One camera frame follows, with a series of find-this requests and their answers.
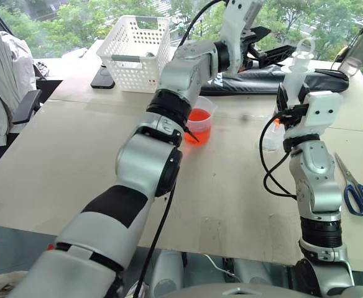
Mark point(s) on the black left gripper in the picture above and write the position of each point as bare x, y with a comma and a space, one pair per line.
247, 51

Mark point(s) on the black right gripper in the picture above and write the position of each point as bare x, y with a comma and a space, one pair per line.
293, 113

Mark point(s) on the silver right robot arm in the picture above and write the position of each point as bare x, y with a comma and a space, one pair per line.
316, 183

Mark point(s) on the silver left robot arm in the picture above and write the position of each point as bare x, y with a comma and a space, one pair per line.
156, 146

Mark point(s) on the plastic cup with red liquid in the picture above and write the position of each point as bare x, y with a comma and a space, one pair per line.
200, 124

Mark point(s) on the long black bag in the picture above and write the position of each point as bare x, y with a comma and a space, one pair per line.
262, 82

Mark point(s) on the white perforated plastic basket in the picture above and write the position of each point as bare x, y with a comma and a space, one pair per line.
135, 56

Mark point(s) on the black smartphone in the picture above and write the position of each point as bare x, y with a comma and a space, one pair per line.
102, 79

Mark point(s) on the grey robot torso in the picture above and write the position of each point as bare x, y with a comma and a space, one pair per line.
262, 292

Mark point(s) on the black office chair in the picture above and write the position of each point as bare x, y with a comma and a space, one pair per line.
27, 105

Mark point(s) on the grey jacket on chair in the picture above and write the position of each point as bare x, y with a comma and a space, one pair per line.
1, 80

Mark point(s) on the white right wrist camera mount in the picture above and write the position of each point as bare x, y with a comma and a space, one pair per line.
319, 111

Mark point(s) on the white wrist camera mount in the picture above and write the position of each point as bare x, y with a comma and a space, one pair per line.
319, 111
232, 37

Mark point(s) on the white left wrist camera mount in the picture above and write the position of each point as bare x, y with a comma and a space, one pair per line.
232, 37

